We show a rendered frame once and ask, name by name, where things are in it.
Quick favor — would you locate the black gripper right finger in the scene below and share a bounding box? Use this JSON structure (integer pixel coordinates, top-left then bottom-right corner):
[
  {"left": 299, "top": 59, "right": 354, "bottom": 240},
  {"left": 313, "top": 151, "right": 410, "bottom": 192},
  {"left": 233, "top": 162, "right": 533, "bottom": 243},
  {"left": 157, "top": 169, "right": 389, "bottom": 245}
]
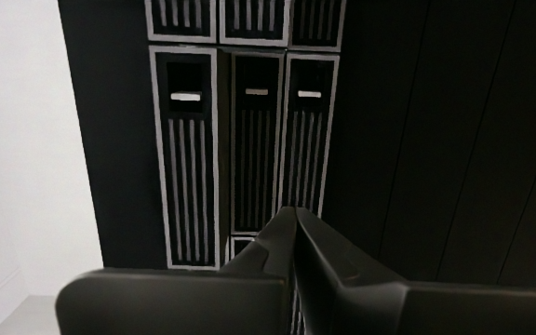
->
[{"left": 294, "top": 207, "right": 536, "bottom": 335}]

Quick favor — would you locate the black server rack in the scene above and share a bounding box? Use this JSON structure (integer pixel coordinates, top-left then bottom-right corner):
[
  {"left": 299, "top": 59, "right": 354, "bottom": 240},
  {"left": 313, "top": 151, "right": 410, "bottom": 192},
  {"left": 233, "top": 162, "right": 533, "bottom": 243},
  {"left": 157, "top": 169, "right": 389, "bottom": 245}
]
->
[{"left": 57, "top": 0, "right": 536, "bottom": 288}]

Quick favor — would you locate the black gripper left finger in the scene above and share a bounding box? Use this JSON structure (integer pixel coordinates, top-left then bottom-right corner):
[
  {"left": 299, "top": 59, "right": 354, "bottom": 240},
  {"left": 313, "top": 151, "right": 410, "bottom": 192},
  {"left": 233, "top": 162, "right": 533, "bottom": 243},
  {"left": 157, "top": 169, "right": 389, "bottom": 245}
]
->
[{"left": 54, "top": 207, "right": 297, "bottom": 335}]

